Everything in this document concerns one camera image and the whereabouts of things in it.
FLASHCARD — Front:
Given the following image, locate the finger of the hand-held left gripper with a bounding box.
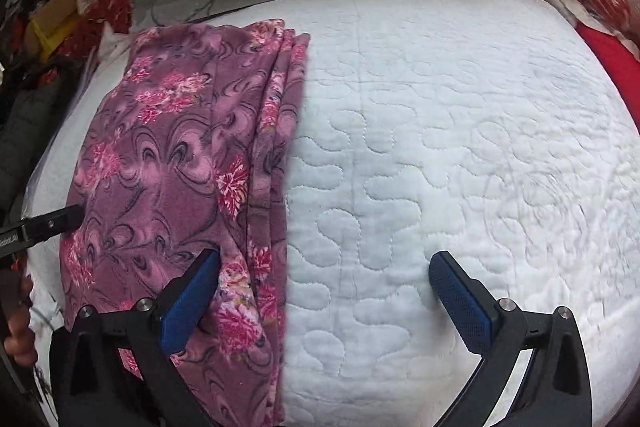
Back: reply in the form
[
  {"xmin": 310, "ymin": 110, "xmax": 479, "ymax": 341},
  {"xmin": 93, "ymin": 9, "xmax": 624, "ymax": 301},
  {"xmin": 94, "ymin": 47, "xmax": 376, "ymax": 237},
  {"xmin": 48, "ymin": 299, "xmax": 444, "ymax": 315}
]
[{"xmin": 19, "ymin": 204, "xmax": 84, "ymax": 247}]

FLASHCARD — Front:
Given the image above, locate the white quilted mattress pad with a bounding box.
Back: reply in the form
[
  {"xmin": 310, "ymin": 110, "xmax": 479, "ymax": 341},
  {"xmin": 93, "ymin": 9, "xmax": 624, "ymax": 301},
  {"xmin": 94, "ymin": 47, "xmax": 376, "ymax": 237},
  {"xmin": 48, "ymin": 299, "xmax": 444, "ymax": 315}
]
[{"xmin": 25, "ymin": 0, "xmax": 640, "ymax": 427}]

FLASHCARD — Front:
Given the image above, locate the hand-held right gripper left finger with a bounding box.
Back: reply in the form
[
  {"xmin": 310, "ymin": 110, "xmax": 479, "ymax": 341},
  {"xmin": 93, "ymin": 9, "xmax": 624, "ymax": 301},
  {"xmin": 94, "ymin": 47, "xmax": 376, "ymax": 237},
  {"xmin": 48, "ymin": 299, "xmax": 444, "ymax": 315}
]
[{"xmin": 47, "ymin": 248, "xmax": 223, "ymax": 427}]

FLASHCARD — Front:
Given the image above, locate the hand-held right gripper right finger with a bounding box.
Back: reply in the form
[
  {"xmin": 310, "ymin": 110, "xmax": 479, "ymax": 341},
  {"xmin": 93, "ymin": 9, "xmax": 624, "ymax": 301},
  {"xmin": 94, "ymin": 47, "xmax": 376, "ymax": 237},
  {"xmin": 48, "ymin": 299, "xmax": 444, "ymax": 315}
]
[{"xmin": 428, "ymin": 251, "xmax": 593, "ymax": 427}]

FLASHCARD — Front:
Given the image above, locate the purple floral garment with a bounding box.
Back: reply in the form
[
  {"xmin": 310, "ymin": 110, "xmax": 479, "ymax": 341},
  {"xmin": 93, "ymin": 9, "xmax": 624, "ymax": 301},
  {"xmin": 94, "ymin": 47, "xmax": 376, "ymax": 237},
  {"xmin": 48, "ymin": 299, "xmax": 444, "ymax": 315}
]
[{"xmin": 59, "ymin": 19, "xmax": 312, "ymax": 427}]

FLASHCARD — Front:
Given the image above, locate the person's left hand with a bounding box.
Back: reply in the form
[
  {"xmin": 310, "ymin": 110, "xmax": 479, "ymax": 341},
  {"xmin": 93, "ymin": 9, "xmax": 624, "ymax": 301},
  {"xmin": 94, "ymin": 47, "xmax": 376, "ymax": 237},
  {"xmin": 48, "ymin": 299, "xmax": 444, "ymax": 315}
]
[{"xmin": 4, "ymin": 274, "xmax": 38, "ymax": 365}]

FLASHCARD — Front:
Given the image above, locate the red bag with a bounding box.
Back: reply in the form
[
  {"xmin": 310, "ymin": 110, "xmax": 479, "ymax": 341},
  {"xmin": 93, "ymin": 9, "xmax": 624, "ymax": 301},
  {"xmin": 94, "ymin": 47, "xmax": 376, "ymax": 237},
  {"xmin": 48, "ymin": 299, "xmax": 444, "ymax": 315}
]
[{"xmin": 575, "ymin": 21, "xmax": 640, "ymax": 80}]

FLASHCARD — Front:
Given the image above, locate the yellow box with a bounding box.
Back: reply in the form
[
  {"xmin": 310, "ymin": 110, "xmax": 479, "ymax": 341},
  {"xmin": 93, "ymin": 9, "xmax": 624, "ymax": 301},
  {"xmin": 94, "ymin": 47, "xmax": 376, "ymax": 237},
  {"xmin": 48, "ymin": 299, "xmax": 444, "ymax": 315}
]
[{"xmin": 25, "ymin": 0, "xmax": 83, "ymax": 60}]

